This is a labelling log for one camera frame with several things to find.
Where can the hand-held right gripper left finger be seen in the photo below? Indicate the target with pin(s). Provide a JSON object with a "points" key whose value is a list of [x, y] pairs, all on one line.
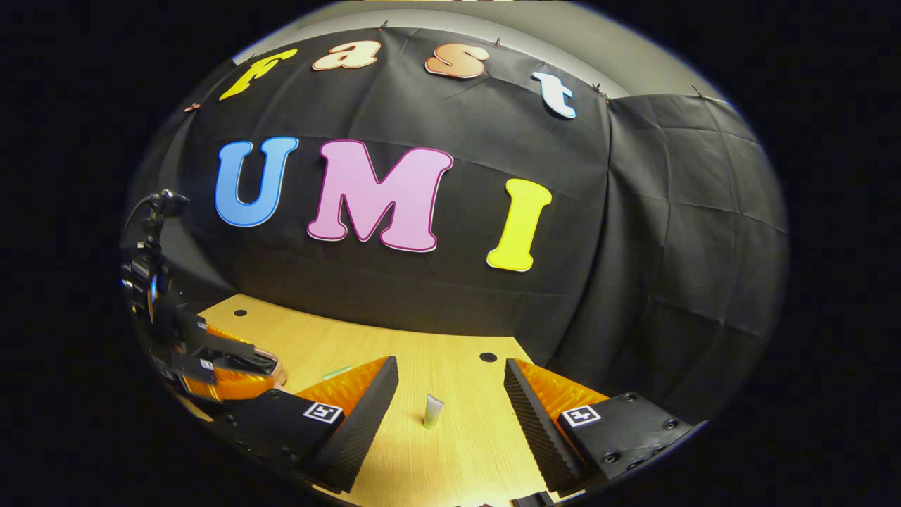
{"points": [[362, 429]]}

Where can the black backdrop cloth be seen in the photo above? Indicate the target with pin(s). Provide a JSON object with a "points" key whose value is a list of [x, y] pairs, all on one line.
{"points": [[422, 296]]}

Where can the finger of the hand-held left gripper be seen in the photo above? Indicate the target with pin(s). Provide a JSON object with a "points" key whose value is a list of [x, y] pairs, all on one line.
{"points": [[225, 386], [225, 345]]}

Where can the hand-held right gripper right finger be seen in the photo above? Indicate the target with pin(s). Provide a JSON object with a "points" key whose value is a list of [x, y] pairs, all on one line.
{"points": [[538, 436]]}

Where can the pale green cream tube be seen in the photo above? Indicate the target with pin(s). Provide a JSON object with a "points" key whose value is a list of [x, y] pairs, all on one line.
{"points": [[433, 410]]}

